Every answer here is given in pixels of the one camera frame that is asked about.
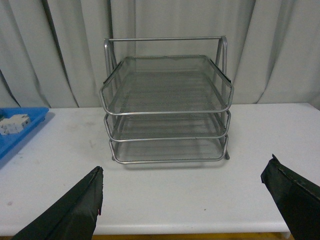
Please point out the silver mesh top tray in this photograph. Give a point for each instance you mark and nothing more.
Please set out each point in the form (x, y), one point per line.
(177, 84)

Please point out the white circuit breaker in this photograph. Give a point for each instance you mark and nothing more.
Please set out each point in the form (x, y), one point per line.
(15, 124)

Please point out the blue plastic tray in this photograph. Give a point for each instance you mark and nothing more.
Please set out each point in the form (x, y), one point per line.
(36, 115)

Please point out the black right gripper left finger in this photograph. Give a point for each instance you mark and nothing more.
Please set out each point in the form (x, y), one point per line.
(73, 216)

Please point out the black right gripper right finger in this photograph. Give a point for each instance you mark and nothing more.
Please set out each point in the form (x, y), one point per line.
(297, 199)

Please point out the white curtain backdrop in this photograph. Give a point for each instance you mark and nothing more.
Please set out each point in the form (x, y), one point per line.
(51, 51)

